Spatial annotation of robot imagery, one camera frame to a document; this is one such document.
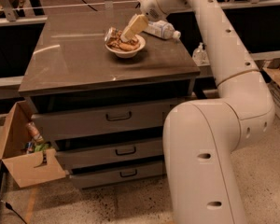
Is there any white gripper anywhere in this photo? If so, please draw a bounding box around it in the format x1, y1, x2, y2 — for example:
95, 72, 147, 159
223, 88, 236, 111
120, 0, 166, 42

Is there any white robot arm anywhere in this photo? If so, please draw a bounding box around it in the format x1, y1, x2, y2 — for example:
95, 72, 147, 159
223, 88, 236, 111
138, 0, 275, 224

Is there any white paper bowl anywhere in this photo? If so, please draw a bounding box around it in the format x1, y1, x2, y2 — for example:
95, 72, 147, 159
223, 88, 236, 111
105, 35, 146, 59

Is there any clear plastic water bottle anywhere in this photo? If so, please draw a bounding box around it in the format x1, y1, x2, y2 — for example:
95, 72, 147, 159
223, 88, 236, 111
145, 21, 181, 40

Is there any left clear pump bottle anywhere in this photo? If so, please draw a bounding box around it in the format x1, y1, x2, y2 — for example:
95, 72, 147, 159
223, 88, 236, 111
192, 43, 209, 65

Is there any grey drawer cabinet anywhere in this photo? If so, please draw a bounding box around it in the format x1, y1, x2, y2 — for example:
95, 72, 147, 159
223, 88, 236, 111
20, 9, 199, 178

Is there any top grey drawer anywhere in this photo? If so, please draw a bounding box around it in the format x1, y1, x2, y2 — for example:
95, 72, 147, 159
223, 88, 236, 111
32, 98, 185, 141

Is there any grey drawer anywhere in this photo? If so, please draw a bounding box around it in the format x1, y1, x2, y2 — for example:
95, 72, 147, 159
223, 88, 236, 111
56, 137, 163, 170
32, 98, 185, 141
70, 160, 165, 189

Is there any middle grey drawer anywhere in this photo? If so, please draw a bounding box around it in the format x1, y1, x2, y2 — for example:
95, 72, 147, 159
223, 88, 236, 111
56, 137, 163, 170

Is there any snack packet in box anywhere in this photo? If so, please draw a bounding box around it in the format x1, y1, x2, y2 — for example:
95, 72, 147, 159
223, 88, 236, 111
25, 122, 44, 143

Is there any green packet in box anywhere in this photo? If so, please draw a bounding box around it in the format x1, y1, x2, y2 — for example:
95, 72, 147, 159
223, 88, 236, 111
35, 143, 50, 152

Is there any bottom grey drawer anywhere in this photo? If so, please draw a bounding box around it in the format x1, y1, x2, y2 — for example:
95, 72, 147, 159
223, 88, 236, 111
70, 160, 165, 189

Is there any open cardboard box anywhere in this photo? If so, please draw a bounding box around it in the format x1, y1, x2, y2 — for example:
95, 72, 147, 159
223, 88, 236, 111
0, 101, 65, 188

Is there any black cable on floor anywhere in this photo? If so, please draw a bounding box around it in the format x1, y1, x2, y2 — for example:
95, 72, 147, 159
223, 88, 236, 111
0, 199, 28, 224

